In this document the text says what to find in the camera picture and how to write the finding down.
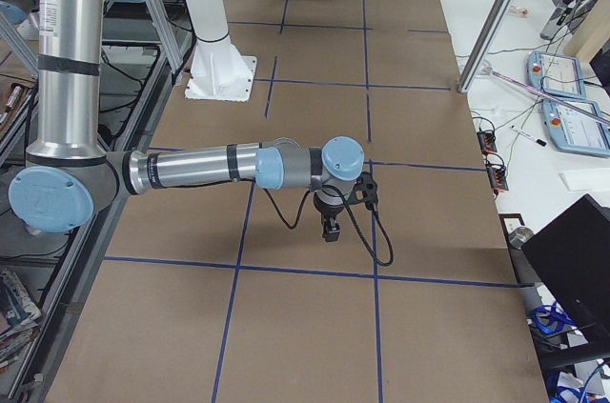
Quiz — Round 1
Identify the black laptop monitor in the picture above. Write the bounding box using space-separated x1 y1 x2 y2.
522 194 609 342

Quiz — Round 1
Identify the teach pendant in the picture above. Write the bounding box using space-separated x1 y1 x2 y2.
527 50 587 100
542 99 609 158

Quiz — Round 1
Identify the black braided cable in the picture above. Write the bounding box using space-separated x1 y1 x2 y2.
262 183 396 266

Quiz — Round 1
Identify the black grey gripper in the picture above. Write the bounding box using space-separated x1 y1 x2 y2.
314 187 345 242

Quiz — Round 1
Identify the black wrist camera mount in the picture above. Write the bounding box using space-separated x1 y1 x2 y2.
347 171 378 212

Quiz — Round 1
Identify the white flat block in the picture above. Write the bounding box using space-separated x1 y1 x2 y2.
559 170 609 191

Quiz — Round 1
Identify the orange black connector board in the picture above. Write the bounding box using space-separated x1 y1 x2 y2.
477 130 498 155

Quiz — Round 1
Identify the silver metal cup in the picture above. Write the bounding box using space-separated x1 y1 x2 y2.
508 226 535 250

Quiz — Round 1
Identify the upper teach pendant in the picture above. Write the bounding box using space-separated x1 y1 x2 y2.
527 50 587 100

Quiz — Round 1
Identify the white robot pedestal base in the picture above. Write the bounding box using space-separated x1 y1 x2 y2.
185 0 257 102

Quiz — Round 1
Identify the black marker pen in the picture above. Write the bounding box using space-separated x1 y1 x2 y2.
511 126 547 147

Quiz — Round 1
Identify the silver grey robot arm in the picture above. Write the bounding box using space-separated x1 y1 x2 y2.
9 0 364 241

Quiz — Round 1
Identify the aluminium frame post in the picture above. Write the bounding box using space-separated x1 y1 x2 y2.
455 0 563 93

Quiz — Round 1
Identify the lower teach pendant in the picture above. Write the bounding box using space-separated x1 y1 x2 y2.
542 99 609 158

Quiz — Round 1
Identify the blue lanyard ribbon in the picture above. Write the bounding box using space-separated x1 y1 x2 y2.
530 301 577 336

